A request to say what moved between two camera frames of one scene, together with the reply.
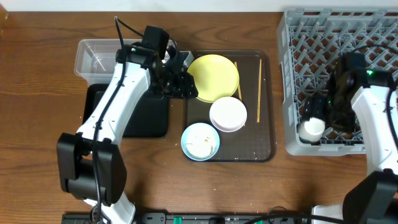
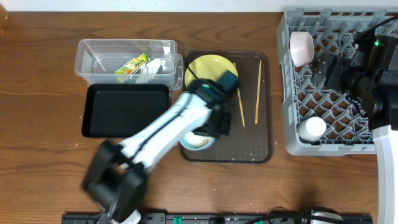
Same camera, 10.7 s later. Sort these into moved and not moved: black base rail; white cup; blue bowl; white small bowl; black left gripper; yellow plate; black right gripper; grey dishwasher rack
Moved: black left gripper; white small bowl; black right gripper; blue bowl
Not moved: grey dishwasher rack; black base rail; yellow plate; white cup
